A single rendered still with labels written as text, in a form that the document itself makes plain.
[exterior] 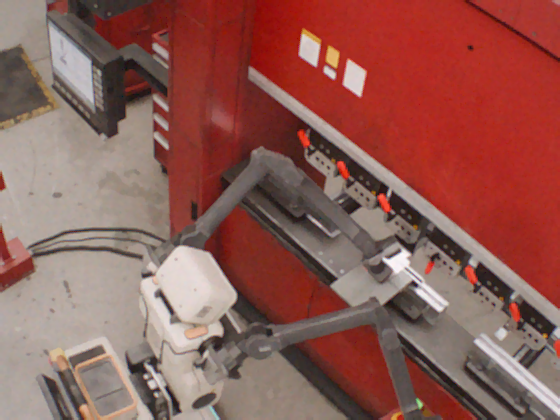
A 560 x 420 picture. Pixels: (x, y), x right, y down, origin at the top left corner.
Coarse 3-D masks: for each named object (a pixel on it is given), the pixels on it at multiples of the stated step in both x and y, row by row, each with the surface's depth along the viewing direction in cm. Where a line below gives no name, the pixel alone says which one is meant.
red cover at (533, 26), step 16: (480, 0) 175; (496, 0) 171; (512, 0) 167; (528, 0) 163; (544, 0) 160; (496, 16) 173; (512, 16) 169; (528, 16) 166; (544, 16) 162; (528, 32) 168; (544, 32) 164; (544, 48) 167
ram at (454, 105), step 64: (256, 0) 248; (320, 0) 224; (384, 0) 203; (448, 0) 185; (256, 64) 267; (320, 64) 240; (384, 64) 217; (448, 64) 197; (512, 64) 179; (320, 128) 257; (384, 128) 231; (448, 128) 209; (512, 128) 190; (448, 192) 222; (512, 192) 201; (512, 256) 213
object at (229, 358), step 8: (208, 344) 210; (224, 344) 209; (232, 344) 207; (216, 352) 208; (224, 352) 206; (232, 352) 206; (240, 352) 206; (216, 360) 206; (224, 360) 205; (232, 360) 206; (240, 360) 207; (224, 368) 204; (232, 368) 207; (232, 376) 206; (240, 376) 209
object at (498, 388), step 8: (472, 360) 250; (464, 368) 250; (472, 368) 248; (480, 376) 246; (488, 376) 246; (488, 384) 244; (496, 384) 244; (504, 384) 244; (496, 392) 242; (504, 392) 241; (512, 392) 242; (504, 400) 240; (512, 400) 239; (512, 408) 239; (520, 408) 237; (528, 408) 238; (520, 416) 237
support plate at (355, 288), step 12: (360, 264) 263; (348, 276) 259; (360, 276) 260; (372, 276) 260; (396, 276) 261; (408, 276) 262; (336, 288) 255; (348, 288) 255; (360, 288) 256; (372, 288) 257; (384, 288) 257; (348, 300) 252; (360, 300) 252; (384, 300) 253
